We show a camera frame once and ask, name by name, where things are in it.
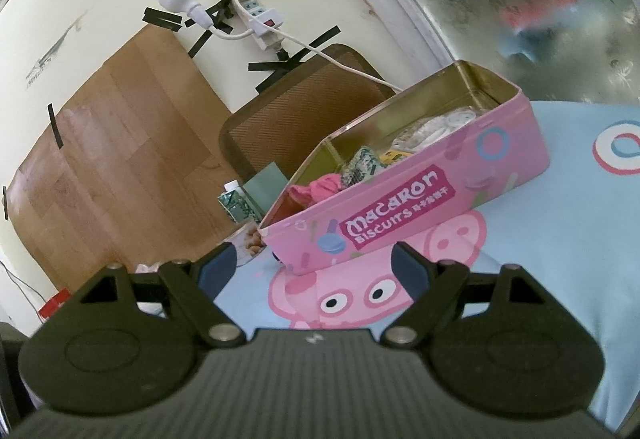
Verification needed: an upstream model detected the green patterned packet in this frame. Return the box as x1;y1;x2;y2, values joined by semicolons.
341;145;385;186

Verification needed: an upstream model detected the pink biscuit tin box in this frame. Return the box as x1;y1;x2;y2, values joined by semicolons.
257;60;552;276

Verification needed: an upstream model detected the frosted glass window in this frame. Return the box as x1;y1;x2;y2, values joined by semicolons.
292;0;640;104

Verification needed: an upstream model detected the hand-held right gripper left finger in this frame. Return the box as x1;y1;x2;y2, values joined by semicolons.
79;242;246;348

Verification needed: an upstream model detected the printed snack cup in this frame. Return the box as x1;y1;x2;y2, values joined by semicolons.
226;220;267;268

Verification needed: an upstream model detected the brown mesh chair back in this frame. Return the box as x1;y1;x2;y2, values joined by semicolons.
218;43;397;186

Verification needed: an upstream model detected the green patterned carton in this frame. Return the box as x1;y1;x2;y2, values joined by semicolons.
242;162;289;221

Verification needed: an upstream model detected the red box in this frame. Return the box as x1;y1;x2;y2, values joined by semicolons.
39;288;74;321

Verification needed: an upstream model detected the white plastic packet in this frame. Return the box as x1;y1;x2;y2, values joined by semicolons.
391;105;482;153

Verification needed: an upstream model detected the green drink carton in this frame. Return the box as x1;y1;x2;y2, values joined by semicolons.
216;180;262;226

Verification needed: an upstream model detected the white tissue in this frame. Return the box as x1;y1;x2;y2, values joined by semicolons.
133;263;168;317

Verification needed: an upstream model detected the wooden board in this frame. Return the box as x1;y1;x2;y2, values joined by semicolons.
7;23;262;292

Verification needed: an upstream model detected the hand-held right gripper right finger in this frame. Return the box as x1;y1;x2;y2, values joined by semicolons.
380;241;547;349

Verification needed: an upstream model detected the white power strip with plug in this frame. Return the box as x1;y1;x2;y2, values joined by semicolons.
142;0;344;94

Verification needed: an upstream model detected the printed blue blanket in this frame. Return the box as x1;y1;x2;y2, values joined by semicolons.
212;98;640;432

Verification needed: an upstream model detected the pink cloth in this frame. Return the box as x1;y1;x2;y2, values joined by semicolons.
286;173;347;208

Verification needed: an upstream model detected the white power cable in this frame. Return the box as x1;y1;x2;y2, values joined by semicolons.
231;0;403;93

